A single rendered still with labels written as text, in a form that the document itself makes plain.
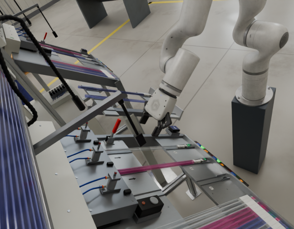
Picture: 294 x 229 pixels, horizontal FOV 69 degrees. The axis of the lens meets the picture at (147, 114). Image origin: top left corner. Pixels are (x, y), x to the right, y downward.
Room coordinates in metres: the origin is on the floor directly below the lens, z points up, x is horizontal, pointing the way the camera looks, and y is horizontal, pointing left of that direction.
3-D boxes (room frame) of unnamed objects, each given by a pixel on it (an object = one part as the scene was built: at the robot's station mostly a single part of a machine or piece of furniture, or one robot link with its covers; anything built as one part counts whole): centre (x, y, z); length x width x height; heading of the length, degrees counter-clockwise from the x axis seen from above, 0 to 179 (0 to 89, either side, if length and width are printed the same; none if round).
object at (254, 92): (0.80, -0.60, 0.79); 0.19 x 0.19 x 0.18
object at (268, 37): (0.77, -0.61, 1.00); 0.19 x 0.12 x 0.24; 21
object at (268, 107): (0.80, -0.60, 0.35); 0.18 x 0.18 x 0.70; 37
